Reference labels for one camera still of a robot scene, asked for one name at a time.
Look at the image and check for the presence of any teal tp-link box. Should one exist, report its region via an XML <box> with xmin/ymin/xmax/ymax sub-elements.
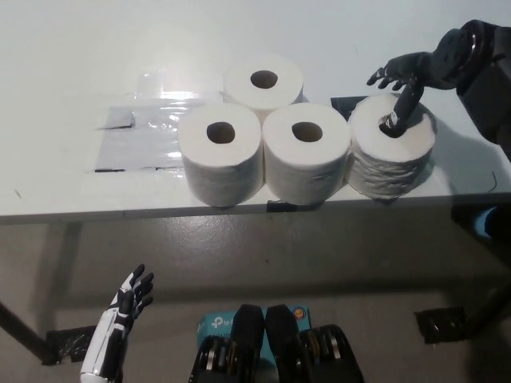
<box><xmin>196</xmin><ymin>305</ymin><xmax>312</xmax><ymax>352</ymax></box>

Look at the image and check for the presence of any large black tape patch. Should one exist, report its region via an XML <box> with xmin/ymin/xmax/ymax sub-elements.
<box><xmin>330</xmin><ymin>97</ymin><xmax>362</xmax><ymax>119</ymax></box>

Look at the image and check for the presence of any smooth white toilet paper roll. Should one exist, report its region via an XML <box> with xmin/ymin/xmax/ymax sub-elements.
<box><xmin>177</xmin><ymin>104</ymin><xmax>265</xmax><ymax>207</ymax></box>
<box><xmin>223</xmin><ymin>53</ymin><xmax>303</xmax><ymax>120</ymax></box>
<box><xmin>263</xmin><ymin>103</ymin><xmax>351</xmax><ymax>203</ymax></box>

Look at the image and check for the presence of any black and blue object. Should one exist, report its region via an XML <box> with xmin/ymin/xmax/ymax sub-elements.
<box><xmin>450</xmin><ymin>205</ymin><xmax>511</xmax><ymax>240</ymax></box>

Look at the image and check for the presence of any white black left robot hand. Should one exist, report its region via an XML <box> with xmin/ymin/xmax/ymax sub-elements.
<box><xmin>79</xmin><ymin>263</ymin><xmax>156</xmax><ymax>376</ymax></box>

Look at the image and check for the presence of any black table leg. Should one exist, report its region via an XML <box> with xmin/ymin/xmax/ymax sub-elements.
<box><xmin>0</xmin><ymin>298</ymin><xmax>53</xmax><ymax>366</ymax></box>
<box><xmin>469</xmin><ymin>270</ymin><xmax>511</xmax><ymax>324</ymax></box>

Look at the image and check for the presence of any small black tape strip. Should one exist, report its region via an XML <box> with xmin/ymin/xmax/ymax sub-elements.
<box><xmin>265</xmin><ymin>200</ymin><xmax>299</xmax><ymax>213</ymax></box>

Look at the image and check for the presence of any grey tape patch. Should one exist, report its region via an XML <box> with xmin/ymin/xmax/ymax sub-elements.
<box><xmin>94</xmin><ymin>106</ymin><xmax>191</xmax><ymax>173</ymax></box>

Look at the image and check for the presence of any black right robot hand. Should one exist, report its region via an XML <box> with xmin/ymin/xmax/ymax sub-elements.
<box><xmin>366</xmin><ymin>28</ymin><xmax>474</xmax><ymax>133</ymax></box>

